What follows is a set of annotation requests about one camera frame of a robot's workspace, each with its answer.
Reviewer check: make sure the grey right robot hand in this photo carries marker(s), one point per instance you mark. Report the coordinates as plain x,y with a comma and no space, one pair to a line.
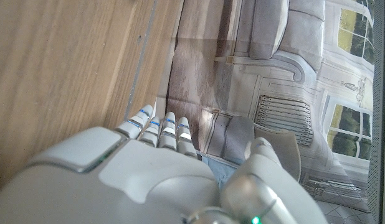
133,177

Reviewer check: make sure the printed living room backdrop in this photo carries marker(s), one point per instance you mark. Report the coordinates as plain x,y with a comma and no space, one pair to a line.
273,93

